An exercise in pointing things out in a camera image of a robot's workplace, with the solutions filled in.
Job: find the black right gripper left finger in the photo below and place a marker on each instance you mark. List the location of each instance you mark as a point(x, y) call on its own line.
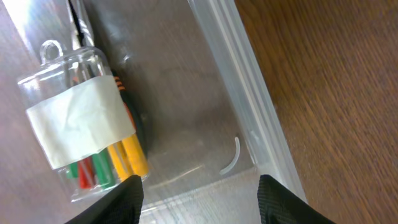
point(122, 205)

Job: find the orange black needle-nose pliers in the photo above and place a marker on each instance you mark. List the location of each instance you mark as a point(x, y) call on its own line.
point(83, 36)

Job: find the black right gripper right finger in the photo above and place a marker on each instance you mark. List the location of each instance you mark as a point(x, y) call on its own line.
point(278, 205)

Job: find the clear plastic container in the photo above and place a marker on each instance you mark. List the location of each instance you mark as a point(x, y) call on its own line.
point(207, 117)

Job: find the clear case coloured screwdrivers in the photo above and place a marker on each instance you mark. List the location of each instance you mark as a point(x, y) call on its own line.
point(83, 124)

